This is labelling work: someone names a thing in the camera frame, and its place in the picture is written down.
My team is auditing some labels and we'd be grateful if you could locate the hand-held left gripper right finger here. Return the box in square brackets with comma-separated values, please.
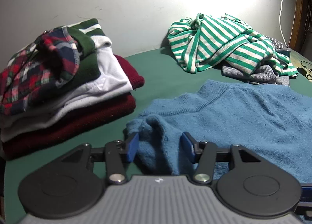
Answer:
[180, 132, 262, 186]

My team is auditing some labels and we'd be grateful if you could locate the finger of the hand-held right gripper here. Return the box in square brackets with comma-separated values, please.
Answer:
[298, 183, 312, 209]

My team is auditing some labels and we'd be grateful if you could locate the dark striped garment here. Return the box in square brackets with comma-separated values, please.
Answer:
[264, 35, 291, 56]

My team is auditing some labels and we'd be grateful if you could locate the dark green sweater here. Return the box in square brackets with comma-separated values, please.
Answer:
[65, 18, 103, 93]

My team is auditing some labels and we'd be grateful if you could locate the red plaid flannel shirt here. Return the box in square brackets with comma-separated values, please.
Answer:
[0, 26, 81, 115]

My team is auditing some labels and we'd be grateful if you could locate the blue knit sweater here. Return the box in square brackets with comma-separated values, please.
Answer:
[124, 79, 312, 184]

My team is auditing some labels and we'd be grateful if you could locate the white power cable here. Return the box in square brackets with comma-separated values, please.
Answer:
[278, 0, 289, 44]

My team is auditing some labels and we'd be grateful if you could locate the green table cloth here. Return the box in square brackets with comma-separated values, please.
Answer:
[5, 46, 312, 224]

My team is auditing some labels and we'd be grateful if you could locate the maroon knit sweater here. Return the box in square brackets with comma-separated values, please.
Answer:
[0, 54, 145, 161]

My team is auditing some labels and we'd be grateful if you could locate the black charger with cord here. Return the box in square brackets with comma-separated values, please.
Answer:
[301, 60, 312, 79]

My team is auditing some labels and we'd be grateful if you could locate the grey knit garment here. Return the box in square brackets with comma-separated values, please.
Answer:
[221, 64, 290, 86]

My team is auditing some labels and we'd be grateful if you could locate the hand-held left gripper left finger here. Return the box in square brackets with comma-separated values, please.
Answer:
[60, 132, 140, 186]

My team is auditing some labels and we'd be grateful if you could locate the green white striped shirt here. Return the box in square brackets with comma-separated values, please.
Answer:
[168, 13, 298, 77]

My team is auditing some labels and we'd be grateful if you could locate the wooden door frame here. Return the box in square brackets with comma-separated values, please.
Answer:
[289, 0, 312, 52]

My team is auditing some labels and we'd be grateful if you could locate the white folded shirt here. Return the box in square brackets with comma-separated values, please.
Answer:
[0, 34, 133, 143]

